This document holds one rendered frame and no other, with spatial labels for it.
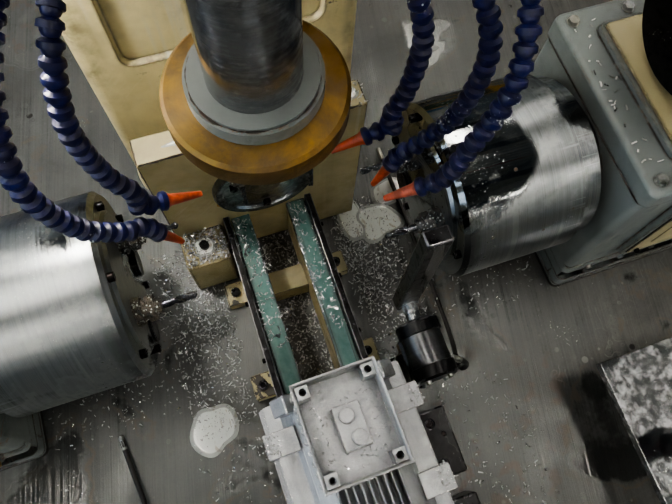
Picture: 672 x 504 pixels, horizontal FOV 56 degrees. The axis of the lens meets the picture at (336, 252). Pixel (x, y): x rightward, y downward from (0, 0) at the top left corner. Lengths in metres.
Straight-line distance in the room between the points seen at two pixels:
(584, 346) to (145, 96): 0.80
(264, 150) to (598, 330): 0.75
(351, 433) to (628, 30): 0.62
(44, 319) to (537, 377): 0.75
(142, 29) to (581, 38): 0.56
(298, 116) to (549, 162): 0.37
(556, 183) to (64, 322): 0.60
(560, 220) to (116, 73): 0.59
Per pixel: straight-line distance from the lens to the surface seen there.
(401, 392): 0.78
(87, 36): 0.80
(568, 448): 1.12
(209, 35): 0.50
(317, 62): 0.60
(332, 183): 1.01
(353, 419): 0.71
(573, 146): 0.85
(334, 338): 0.94
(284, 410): 0.76
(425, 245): 0.65
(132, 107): 0.92
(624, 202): 0.91
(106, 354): 0.78
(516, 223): 0.83
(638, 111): 0.91
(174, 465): 1.06
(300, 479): 0.78
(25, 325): 0.78
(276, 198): 0.97
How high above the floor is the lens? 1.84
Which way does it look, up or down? 70 degrees down
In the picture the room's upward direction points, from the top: 6 degrees clockwise
